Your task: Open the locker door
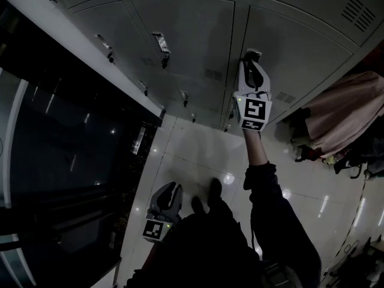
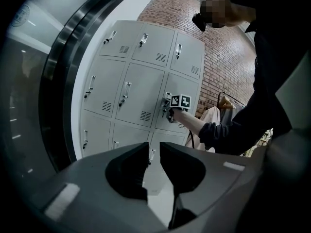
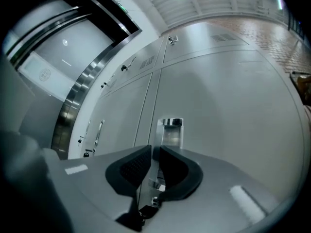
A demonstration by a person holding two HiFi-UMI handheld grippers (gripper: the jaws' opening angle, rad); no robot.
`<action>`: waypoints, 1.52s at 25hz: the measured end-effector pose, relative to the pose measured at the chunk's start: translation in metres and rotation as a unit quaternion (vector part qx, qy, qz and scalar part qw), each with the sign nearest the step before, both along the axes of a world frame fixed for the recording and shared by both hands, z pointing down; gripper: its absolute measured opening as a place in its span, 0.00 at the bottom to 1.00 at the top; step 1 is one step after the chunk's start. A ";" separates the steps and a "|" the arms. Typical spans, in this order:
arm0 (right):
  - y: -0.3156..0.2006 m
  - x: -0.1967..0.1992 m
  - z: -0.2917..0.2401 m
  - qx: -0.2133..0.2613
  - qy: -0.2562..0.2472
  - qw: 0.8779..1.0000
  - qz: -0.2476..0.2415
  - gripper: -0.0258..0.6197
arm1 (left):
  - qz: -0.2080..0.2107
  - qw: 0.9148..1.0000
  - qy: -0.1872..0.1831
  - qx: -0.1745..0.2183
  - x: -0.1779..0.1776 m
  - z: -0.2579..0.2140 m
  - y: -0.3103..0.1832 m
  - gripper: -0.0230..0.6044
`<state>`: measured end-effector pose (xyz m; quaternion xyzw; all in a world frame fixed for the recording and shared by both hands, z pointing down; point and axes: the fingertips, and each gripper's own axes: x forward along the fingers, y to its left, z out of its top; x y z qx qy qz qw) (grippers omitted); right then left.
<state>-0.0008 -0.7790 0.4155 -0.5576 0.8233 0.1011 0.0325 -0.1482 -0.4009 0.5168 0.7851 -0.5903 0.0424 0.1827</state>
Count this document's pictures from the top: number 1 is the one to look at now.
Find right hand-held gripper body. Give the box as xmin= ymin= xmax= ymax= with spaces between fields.
xmin=233 ymin=82 xmax=274 ymax=133

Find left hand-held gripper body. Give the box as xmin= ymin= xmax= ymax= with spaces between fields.
xmin=142 ymin=202 xmax=181 ymax=244

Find metal locker door handle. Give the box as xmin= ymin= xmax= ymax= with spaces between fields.
xmin=245 ymin=49 xmax=263 ymax=63

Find grey metal locker door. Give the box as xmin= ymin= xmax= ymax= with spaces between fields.
xmin=220 ymin=5 xmax=354 ymax=129

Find person's left forearm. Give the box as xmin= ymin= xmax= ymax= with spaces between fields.
xmin=125 ymin=239 xmax=170 ymax=288

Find person's right forearm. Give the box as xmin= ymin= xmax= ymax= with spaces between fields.
xmin=242 ymin=128 xmax=323 ymax=288

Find grey metal locker cabinet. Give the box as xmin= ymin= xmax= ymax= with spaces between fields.
xmin=17 ymin=0 xmax=384 ymax=133

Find set of small locker latches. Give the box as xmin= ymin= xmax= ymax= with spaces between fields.
xmin=44 ymin=0 xmax=235 ymax=133

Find person's dark shoe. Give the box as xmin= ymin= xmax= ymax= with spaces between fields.
xmin=208 ymin=178 xmax=224 ymax=206
xmin=191 ymin=196 xmax=206 ymax=216

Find person's dark trousers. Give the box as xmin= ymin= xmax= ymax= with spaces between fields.
xmin=167 ymin=196 xmax=265 ymax=288

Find silver metal plate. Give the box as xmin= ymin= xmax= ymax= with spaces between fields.
xmin=131 ymin=127 xmax=147 ymax=156

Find pink cloth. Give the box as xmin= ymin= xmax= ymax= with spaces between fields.
xmin=305 ymin=70 xmax=384 ymax=159

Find dark glass partition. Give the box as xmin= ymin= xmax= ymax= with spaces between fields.
xmin=0 ymin=0 xmax=166 ymax=288

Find tangled floor cable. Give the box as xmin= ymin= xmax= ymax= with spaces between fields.
xmin=322 ymin=237 xmax=384 ymax=283

